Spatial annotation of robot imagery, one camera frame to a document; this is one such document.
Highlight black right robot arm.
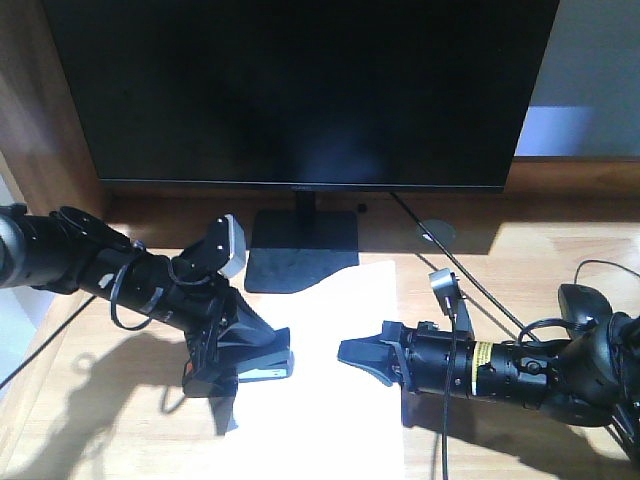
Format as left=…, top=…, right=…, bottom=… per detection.
left=338, top=284, right=639, bottom=460

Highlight black right camera cable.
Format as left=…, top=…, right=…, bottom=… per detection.
left=439, top=294, right=459, bottom=480

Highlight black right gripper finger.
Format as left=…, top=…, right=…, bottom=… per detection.
left=337, top=336, right=400, bottom=387

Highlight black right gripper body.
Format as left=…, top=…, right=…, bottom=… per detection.
left=382, top=321, right=475, bottom=398

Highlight wooden desk side panel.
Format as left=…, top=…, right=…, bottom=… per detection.
left=1, top=1, right=109, bottom=217

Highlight black stapler with orange button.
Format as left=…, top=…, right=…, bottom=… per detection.
left=182, top=327, right=295, bottom=399

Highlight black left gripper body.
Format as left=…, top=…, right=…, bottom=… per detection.
left=159, top=257, right=275, bottom=360

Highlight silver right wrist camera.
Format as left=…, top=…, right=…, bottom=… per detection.
left=429, top=268, right=475, bottom=340

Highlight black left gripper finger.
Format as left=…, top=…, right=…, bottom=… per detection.
left=236, top=328, right=292, bottom=370
left=182, top=350, right=239, bottom=398

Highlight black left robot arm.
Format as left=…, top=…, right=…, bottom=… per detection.
left=1, top=204, right=293, bottom=398

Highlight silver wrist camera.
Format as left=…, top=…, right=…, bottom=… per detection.
left=429, top=268, right=475, bottom=340
left=218, top=214, right=247, bottom=279

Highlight grey desk cable grommet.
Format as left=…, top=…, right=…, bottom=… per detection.
left=416, top=219, right=457, bottom=245

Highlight white paper sheets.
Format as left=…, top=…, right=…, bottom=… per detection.
left=225, top=261, right=404, bottom=479

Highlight black computer monitor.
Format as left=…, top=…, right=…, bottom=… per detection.
left=43, top=1, right=559, bottom=293

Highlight black monitor cable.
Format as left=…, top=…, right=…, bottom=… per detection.
left=389, top=191, right=541, bottom=343

